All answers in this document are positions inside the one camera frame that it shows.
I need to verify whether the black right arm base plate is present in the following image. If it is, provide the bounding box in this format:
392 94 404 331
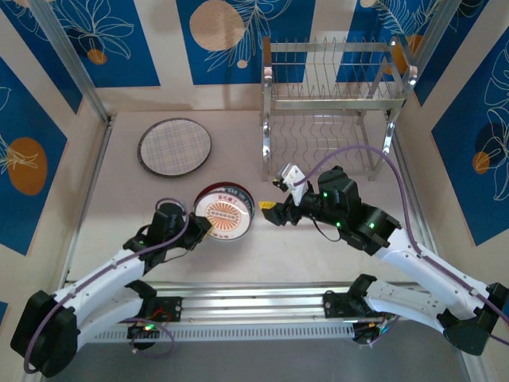
322 290 357 319

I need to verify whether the white checkered plate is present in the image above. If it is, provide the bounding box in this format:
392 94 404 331
137 117 212 179

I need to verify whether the white plate red lettered rim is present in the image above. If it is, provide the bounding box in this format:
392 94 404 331
196 186 255 242

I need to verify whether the black plate red rim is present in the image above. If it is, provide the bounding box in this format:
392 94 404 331
200 181 256 236

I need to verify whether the steel two-tier dish rack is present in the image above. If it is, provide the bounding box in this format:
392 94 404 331
260 34 421 183

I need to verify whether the orange sunburst plate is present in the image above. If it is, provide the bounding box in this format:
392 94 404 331
194 190 252 242

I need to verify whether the white slotted cable duct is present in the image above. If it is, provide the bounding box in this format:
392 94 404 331
79 324 356 344

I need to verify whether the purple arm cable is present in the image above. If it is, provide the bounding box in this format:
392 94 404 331
293 144 509 349
22 197 190 375

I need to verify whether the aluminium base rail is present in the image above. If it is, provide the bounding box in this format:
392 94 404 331
35 280 474 331

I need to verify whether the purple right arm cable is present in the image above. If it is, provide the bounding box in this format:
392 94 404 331
293 144 509 349

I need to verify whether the thin black cable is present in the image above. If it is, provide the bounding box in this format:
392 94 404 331
312 217 343 243

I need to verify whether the aluminium side rail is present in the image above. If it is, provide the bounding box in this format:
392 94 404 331
391 119 438 259
58 113 117 295

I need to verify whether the small controller board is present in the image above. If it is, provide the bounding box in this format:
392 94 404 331
126 321 162 351
352 318 394 349

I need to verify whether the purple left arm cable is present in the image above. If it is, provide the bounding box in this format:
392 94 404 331
22 197 190 375

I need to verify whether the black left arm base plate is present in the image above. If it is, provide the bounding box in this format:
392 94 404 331
142 296 184 324

